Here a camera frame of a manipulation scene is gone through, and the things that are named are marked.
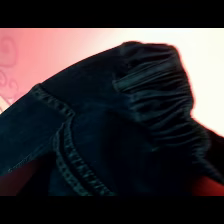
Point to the black pants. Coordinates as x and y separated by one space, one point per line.
116 120

